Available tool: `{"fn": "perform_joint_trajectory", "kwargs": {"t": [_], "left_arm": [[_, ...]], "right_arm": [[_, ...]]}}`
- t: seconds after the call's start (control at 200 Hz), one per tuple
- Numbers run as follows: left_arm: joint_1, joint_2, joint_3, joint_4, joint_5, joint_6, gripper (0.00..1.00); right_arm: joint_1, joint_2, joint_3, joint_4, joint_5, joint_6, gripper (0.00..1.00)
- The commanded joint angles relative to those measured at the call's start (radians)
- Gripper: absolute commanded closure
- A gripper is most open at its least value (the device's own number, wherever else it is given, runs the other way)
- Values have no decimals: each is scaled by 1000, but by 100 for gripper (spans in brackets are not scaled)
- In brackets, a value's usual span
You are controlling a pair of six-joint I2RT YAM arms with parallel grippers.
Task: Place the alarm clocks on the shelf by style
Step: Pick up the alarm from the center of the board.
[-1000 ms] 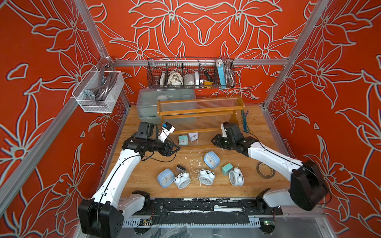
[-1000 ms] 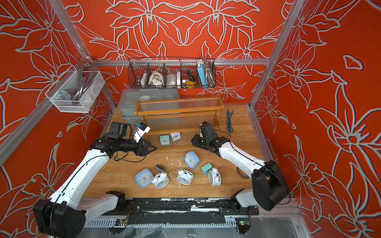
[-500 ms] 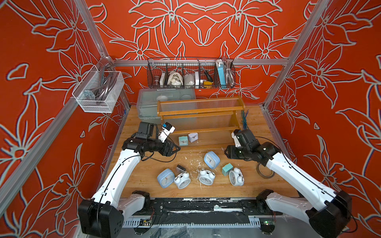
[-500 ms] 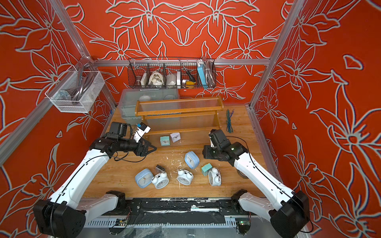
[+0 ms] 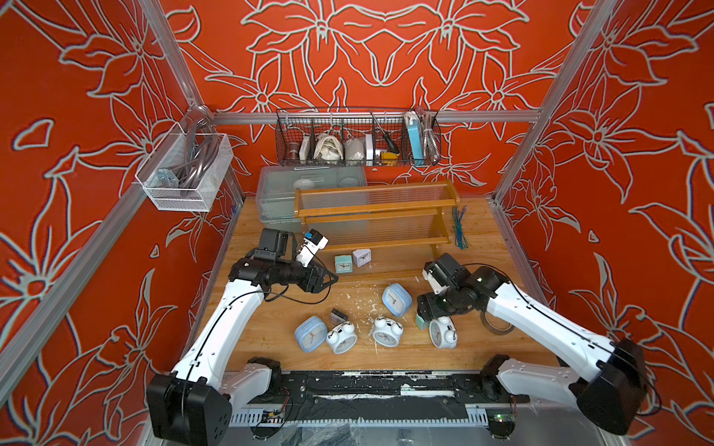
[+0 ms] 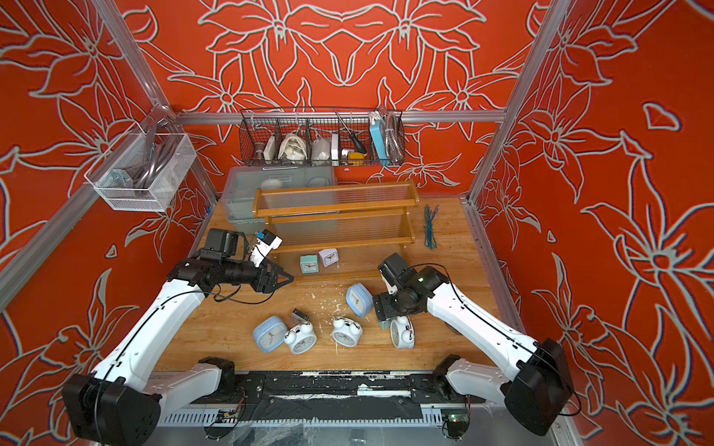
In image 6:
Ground blue rounded alarm clock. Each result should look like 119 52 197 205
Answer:
345 284 374 318
253 316 288 353

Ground lilac square alarm clock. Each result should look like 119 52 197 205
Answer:
318 248 340 268

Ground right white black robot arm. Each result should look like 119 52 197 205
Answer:
373 254 575 436

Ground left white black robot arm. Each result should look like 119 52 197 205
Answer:
61 229 294 445

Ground wooden two-tier shelf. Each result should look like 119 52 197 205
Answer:
253 181 420 278

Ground white twin-bell clock right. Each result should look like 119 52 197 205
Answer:
390 316 416 349

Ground white twin-bell clock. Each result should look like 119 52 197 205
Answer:
331 317 364 348
284 323 317 355
390 316 416 349

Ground white twin-bell clock left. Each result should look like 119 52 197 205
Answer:
284 323 317 355

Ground white twin-bell clock middle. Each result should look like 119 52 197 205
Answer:
331 317 364 348

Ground clear plastic storage bin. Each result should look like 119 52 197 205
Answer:
221 167 337 235

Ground white cloth in basket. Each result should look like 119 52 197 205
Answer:
278 133 310 162

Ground blue box in basket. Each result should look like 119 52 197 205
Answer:
368 111 389 167

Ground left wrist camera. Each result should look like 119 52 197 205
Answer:
249 230 283 267

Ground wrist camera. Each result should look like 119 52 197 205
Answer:
249 230 283 267
377 253 409 295

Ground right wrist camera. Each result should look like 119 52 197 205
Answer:
377 253 409 295

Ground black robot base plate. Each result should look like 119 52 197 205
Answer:
190 371 485 424

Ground black wire wall basket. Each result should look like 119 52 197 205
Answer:
239 107 406 167

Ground white mesh wall basket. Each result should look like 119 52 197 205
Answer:
85 124 196 213

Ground grey cables in basket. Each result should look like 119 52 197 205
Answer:
119 119 180 190

